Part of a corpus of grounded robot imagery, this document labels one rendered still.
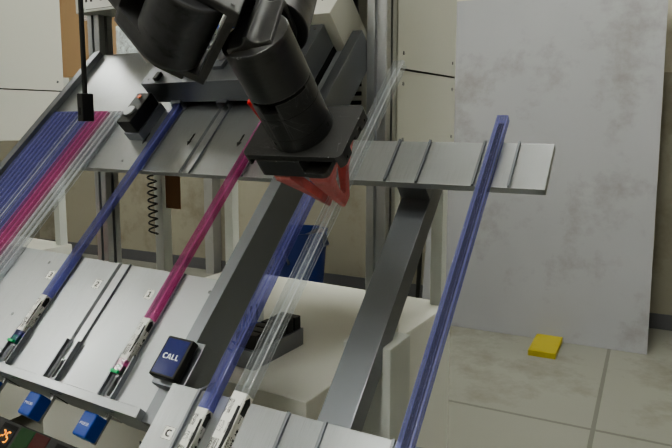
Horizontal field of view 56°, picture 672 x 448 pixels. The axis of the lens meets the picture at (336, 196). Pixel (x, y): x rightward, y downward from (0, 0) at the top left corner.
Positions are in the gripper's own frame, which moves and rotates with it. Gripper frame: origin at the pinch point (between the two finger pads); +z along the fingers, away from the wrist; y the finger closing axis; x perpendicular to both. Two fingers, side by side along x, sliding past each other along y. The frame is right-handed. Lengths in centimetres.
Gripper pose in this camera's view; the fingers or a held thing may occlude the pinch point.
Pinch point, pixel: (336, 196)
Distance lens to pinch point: 63.3
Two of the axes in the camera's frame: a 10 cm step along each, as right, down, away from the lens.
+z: 3.3, 6.5, 6.8
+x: -3.5, 7.6, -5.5
